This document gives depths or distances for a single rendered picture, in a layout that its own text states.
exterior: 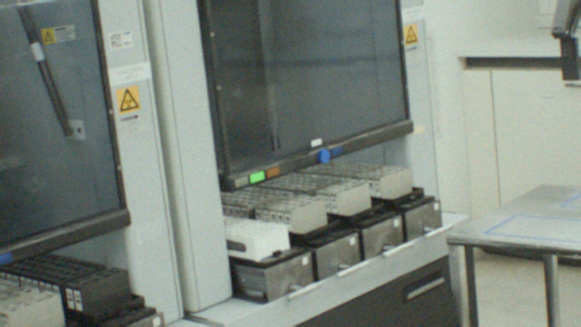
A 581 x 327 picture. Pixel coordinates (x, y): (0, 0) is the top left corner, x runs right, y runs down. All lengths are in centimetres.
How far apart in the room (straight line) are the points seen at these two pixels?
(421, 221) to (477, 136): 218
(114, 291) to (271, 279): 35
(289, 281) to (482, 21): 277
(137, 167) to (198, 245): 23
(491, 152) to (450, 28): 54
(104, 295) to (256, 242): 36
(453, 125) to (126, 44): 281
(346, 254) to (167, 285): 44
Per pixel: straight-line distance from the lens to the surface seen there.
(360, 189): 259
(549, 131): 462
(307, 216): 247
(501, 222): 242
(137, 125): 215
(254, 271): 231
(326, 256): 241
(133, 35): 214
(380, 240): 255
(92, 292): 211
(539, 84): 460
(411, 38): 274
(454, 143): 479
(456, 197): 483
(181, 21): 222
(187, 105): 223
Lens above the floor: 148
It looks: 12 degrees down
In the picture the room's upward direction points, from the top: 6 degrees counter-clockwise
